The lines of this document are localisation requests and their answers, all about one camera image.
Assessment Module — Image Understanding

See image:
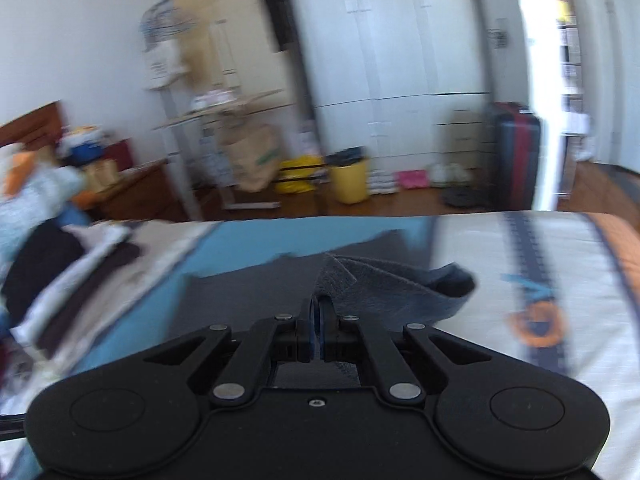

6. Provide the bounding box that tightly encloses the brown paper bag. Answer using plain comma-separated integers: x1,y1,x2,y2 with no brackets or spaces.
221,124,281,193

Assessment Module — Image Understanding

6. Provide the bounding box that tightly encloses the grey t-shirt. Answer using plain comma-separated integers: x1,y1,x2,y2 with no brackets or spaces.
164,228,476,391

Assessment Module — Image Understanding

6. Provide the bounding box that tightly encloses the folded white garment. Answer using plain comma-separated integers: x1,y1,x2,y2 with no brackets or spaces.
9,220,132,347

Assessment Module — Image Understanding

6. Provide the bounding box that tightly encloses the folded dark brown garment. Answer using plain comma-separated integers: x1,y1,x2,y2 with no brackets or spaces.
36,242,143,359

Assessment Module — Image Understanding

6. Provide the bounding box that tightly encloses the folded black garment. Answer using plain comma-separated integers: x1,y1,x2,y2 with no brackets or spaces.
1,219,86,327

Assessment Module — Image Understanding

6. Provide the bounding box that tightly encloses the white wardrobe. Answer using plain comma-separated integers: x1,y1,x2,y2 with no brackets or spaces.
291,0,489,172

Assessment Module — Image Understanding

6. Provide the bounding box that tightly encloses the pink box on floor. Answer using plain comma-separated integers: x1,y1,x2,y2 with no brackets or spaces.
395,169,430,190

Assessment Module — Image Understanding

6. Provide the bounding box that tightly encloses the metal shelf rack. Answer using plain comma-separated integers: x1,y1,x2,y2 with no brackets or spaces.
141,0,295,220

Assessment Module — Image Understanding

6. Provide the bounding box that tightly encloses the wooden nightstand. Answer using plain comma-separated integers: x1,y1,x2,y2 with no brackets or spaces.
73,160,188,221

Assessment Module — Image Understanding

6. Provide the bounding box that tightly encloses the yellow waste bin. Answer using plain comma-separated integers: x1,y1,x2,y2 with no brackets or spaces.
326,146,369,205

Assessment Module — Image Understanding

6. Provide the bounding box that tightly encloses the patterned bed sheet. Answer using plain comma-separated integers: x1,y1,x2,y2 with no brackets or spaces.
1,211,639,479

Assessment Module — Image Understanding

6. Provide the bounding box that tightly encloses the yellow bag on floor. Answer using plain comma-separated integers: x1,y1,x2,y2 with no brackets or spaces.
273,155,326,195

